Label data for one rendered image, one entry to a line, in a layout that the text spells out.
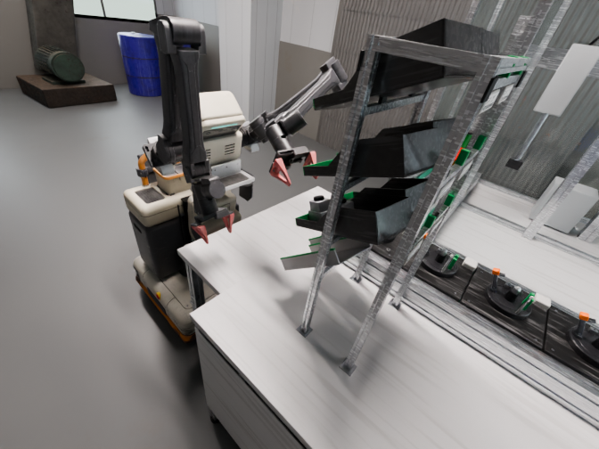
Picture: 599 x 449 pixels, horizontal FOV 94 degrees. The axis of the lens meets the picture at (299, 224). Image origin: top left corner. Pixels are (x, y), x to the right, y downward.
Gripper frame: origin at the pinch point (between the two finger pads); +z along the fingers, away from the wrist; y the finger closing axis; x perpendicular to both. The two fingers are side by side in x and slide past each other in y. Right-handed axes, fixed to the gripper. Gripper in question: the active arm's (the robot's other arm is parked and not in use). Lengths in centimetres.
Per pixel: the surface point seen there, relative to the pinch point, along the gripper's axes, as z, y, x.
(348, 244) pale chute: 22.0, 6.5, 6.0
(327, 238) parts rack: 21.3, -8.0, -7.3
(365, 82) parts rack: 6.8, -6.5, -37.7
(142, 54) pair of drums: -508, 57, 305
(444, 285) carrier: 48, 40, 15
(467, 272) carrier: 49, 55, 15
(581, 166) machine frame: 35, 131, -10
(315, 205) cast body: 9.8, -1.7, -1.4
